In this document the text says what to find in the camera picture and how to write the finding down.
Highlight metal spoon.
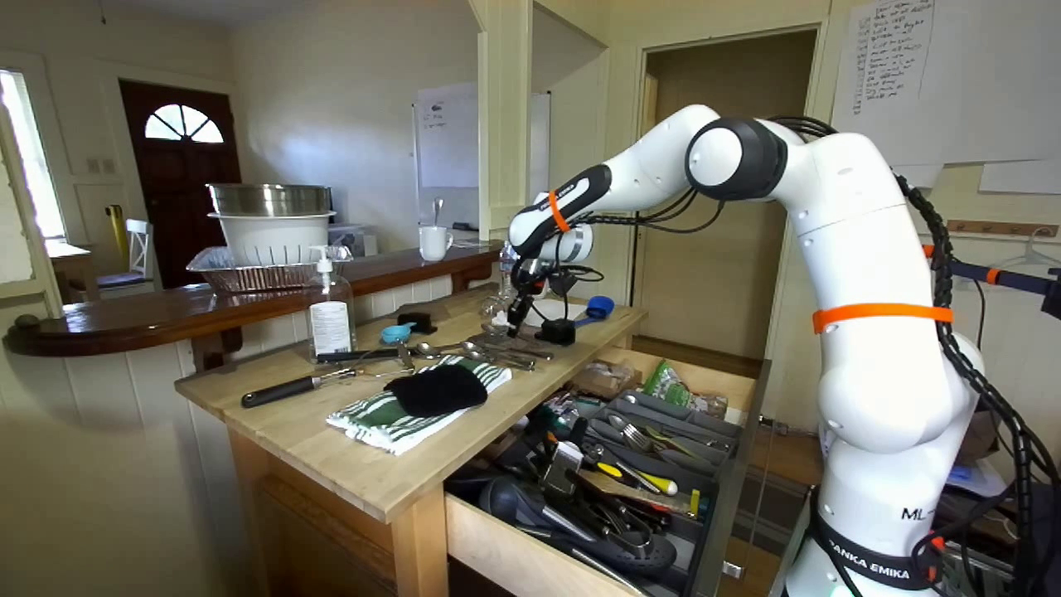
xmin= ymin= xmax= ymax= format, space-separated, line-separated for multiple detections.
xmin=460 ymin=340 xmax=537 ymax=371
xmin=411 ymin=342 xmax=490 ymax=362

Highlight white chair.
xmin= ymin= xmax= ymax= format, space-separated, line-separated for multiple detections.
xmin=70 ymin=218 xmax=157 ymax=301

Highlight paper sheets on wall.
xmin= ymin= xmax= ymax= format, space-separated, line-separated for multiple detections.
xmin=831 ymin=0 xmax=1061 ymax=196

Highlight whiteboard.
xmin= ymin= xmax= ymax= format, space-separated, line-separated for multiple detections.
xmin=413 ymin=81 xmax=481 ymax=191

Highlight brown wooden bar counter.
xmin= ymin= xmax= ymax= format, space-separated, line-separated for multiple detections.
xmin=3 ymin=240 xmax=505 ymax=372

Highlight green striped towel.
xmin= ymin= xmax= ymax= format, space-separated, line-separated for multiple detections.
xmin=327 ymin=355 xmax=513 ymax=456

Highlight white mug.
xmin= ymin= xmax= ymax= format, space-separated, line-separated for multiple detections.
xmin=419 ymin=226 xmax=455 ymax=263

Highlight blue scoop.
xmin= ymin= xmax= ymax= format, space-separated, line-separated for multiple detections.
xmin=574 ymin=296 xmax=616 ymax=328

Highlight black handled utensil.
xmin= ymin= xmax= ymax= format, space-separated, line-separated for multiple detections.
xmin=316 ymin=347 xmax=414 ymax=365

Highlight wooden hook rail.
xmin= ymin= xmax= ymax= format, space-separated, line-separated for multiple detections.
xmin=945 ymin=219 xmax=1061 ymax=240

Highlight clear pump bottle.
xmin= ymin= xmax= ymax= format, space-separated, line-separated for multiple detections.
xmin=308 ymin=246 xmax=358 ymax=364

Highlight yellow handled utensil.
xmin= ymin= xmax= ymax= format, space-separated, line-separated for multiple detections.
xmin=597 ymin=461 xmax=680 ymax=498

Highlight black cloth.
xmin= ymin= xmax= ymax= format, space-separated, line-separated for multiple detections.
xmin=384 ymin=363 xmax=489 ymax=419

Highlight clear plastic bag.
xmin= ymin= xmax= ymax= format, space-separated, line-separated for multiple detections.
xmin=572 ymin=361 xmax=644 ymax=400

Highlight dark brown door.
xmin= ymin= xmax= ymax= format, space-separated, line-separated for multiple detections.
xmin=119 ymin=79 xmax=244 ymax=290

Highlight clothes hanger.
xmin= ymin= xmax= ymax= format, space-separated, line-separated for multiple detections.
xmin=993 ymin=227 xmax=1061 ymax=271

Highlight bunch of metal forks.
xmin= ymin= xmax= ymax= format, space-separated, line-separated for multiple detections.
xmin=609 ymin=413 xmax=666 ymax=454

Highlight window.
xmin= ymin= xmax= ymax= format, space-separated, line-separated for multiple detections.
xmin=0 ymin=68 xmax=68 ymax=243

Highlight steel bowl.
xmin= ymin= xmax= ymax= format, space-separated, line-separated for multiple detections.
xmin=206 ymin=183 xmax=334 ymax=219

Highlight black handled whisk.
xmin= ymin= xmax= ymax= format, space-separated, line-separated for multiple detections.
xmin=241 ymin=368 xmax=359 ymax=409

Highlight white colander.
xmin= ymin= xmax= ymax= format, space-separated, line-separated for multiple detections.
xmin=208 ymin=211 xmax=337 ymax=267

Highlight wooden drawer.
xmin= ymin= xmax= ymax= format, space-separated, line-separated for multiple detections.
xmin=445 ymin=336 xmax=772 ymax=597

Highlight wooden table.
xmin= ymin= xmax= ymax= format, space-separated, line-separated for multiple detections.
xmin=46 ymin=240 xmax=102 ymax=304

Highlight clear water bottle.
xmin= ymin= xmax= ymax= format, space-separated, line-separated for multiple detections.
xmin=497 ymin=240 xmax=521 ymax=304

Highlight grey utensil holder tray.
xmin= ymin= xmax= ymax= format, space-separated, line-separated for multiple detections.
xmin=572 ymin=390 xmax=744 ymax=507

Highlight green packet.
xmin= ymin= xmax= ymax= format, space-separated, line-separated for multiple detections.
xmin=642 ymin=359 xmax=695 ymax=409

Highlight foil tray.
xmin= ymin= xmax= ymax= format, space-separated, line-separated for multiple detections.
xmin=187 ymin=245 xmax=354 ymax=296

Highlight heap of kitchen utensils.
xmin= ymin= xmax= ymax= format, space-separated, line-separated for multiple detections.
xmin=452 ymin=396 xmax=715 ymax=595

